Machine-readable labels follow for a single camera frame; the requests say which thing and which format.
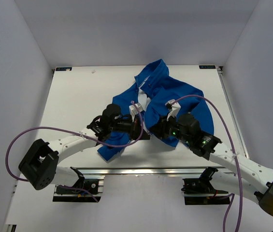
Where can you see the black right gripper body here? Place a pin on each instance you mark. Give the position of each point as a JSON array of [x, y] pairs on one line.
[[170, 128]]

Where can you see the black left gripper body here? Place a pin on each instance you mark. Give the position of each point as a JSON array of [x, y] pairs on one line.
[[127, 126]]

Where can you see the blue zip jacket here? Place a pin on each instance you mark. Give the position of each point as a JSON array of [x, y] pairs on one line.
[[154, 88]]

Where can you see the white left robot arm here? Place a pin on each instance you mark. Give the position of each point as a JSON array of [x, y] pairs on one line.
[[40, 165]]

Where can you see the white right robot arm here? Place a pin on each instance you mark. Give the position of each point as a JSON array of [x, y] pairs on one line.
[[254, 182]]

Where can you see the right corner label sticker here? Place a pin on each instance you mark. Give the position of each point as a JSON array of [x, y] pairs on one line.
[[207, 66]]

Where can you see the corner label sticker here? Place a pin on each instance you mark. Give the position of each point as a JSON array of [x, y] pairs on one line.
[[207, 66], [63, 69]]

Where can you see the left corner label sticker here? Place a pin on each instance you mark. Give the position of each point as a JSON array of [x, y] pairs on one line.
[[63, 69]]

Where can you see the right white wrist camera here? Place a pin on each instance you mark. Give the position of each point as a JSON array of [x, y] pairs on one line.
[[173, 107]]

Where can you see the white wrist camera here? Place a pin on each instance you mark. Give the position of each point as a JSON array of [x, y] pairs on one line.
[[173, 107], [134, 110]]

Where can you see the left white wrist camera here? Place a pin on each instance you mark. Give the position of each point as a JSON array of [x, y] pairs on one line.
[[134, 110]]

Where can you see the aluminium front rail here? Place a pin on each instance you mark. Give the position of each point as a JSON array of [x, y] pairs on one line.
[[140, 171]]

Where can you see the aluminium rail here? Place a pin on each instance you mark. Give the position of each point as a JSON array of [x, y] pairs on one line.
[[232, 112], [140, 171]]

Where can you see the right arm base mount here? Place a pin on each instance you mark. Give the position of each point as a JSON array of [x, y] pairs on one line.
[[196, 194]]

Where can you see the aluminium right side rail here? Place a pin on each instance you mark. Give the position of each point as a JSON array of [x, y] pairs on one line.
[[232, 112]]

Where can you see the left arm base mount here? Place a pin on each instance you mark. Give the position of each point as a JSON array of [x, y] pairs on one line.
[[89, 192]]

